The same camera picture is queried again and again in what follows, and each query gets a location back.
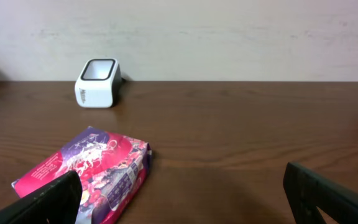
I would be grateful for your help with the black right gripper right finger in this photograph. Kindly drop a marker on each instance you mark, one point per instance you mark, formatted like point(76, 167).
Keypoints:
point(308, 192)

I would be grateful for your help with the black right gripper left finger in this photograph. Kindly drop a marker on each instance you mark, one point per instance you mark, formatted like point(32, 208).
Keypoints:
point(55, 202)

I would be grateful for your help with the purple pink Carefree pad pack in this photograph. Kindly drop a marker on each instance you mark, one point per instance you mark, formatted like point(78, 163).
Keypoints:
point(112, 167)

